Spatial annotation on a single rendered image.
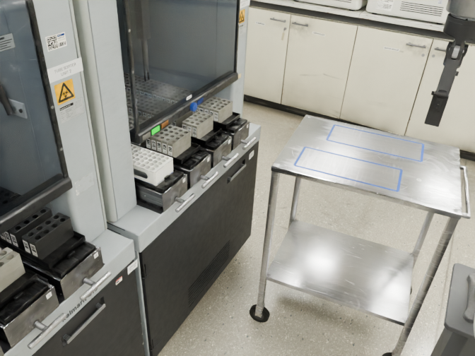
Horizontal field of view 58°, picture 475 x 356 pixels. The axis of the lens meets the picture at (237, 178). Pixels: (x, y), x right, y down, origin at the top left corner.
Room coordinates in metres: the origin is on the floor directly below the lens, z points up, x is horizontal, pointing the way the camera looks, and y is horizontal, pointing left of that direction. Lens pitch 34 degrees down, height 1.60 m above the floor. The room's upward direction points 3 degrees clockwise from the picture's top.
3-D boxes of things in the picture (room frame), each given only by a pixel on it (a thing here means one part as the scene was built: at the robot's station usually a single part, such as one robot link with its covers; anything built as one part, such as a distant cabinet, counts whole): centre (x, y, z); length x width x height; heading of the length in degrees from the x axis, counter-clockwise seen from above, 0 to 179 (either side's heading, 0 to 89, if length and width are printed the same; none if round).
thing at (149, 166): (1.20, 0.36, 0.83); 0.30 x 0.10 x 0.06; 64
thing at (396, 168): (1.34, -0.48, 0.41); 0.67 x 0.46 x 0.82; 69
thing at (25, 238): (0.80, 0.47, 0.85); 0.12 x 0.02 x 0.06; 153
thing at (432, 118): (0.85, -0.41, 1.22); 0.03 x 0.01 x 0.07; 64
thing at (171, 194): (1.26, 0.48, 0.78); 0.73 x 0.14 x 0.09; 64
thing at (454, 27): (0.91, -0.44, 1.36); 0.08 x 0.07 x 0.09; 154
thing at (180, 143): (1.29, 0.20, 0.85); 0.12 x 0.02 x 0.06; 154
